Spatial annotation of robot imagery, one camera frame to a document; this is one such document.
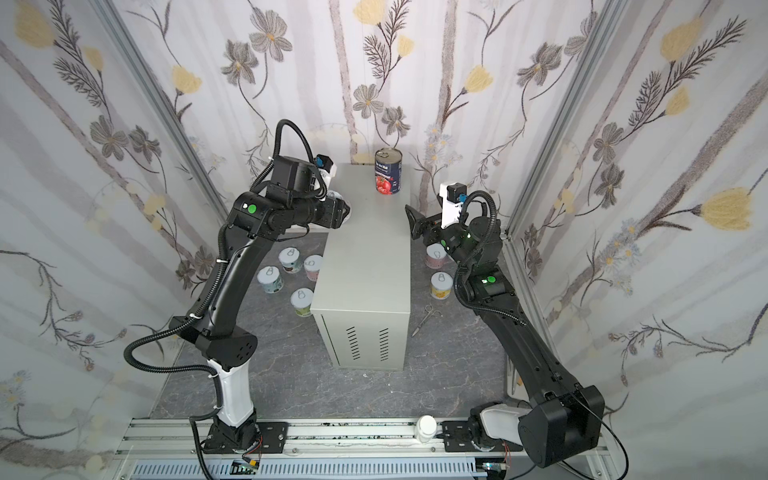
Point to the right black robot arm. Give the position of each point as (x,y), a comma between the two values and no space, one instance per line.
(563,418)

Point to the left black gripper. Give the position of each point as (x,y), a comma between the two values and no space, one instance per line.
(334,215)

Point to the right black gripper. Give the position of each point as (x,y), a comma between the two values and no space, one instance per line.
(429,228)

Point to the white cable duct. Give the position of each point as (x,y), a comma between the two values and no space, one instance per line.
(342,468)

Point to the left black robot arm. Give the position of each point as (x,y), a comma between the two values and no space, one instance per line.
(289,192)

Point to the aluminium rail frame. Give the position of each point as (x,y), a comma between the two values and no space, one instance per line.
(354,438)

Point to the pink white can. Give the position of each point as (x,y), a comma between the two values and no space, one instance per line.
(334,200)

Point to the pink can right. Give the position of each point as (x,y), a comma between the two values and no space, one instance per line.
(435,256)

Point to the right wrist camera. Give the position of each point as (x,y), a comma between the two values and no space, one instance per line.
(453,196)

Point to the green label can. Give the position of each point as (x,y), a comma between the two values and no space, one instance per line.
(301,301)

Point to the blue red tomato can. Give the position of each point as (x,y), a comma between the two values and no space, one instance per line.
(388,170)

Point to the grey metal cabinet box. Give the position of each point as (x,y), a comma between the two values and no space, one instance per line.
(362,298)

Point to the dark label can left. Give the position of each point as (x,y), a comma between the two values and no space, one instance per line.
(290,260)

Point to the pink label can left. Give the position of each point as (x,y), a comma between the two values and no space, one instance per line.
(312,267)

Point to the teal label can left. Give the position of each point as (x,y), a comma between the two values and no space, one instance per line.
(270,279)

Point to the small metal scissors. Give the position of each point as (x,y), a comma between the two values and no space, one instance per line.
(429,311)

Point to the yellow label can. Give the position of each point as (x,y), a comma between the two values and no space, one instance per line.
(441,284)

